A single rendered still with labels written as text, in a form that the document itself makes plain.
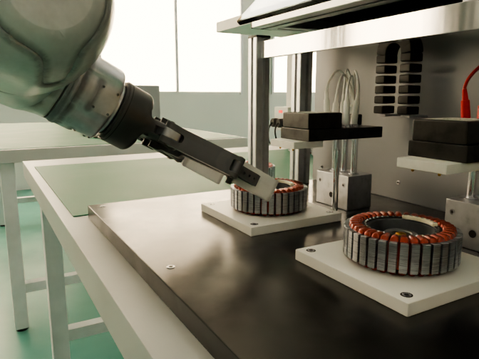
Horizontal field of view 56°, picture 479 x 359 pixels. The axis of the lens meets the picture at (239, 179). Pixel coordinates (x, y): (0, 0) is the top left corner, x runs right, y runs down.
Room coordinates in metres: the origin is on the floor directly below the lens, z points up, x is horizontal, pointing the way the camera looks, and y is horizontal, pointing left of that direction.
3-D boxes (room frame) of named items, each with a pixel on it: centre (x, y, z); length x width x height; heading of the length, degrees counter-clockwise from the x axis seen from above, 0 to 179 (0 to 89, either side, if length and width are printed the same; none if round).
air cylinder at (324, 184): (0.72, -0.17, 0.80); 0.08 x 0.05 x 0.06; 30
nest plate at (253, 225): (0.65, -0.04, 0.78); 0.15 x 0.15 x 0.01; 30
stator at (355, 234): (0.44, -0.16, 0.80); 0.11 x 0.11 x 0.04
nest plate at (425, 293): (0.44, -0.16, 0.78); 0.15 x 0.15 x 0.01; 30
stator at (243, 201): (0.65, -0.04, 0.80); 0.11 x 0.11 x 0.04
